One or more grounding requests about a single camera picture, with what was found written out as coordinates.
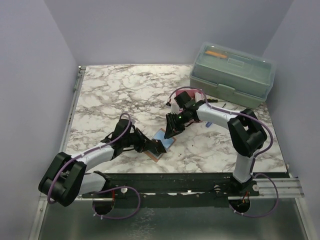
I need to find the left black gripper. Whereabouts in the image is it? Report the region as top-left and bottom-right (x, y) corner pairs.
(123, 127), (158, 153)

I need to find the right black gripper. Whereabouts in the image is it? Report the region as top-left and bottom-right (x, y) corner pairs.
(164, 110), (190, 140)

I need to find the tan leather card holder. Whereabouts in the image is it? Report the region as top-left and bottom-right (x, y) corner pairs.
(145, 128), (176, 163)

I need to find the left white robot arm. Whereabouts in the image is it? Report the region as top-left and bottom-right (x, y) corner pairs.
(38, 118), (167, 207)

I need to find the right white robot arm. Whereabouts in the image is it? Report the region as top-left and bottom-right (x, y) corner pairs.
(164, 91), (267, 196)

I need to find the pink card box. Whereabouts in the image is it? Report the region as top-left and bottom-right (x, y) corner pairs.
(175, 89), (205, 102)

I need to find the yellow black screwdriver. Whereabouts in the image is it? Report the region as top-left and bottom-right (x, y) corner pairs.
(207, 99), (218, 103)

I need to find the green plastic toolbox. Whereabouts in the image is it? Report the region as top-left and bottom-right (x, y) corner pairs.
(189, 42), (277, 109)

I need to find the orange tool inside toolbox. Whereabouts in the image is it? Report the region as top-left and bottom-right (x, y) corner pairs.
(204, 50), (228, 59)

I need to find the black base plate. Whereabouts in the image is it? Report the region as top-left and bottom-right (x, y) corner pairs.
(51, 172), (292, 208)

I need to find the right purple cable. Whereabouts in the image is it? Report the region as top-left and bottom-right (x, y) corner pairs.
(166, 86), (280, 218)

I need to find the aluminium mounting rail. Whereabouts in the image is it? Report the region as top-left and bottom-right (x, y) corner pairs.
(50, 176), (305, 206)

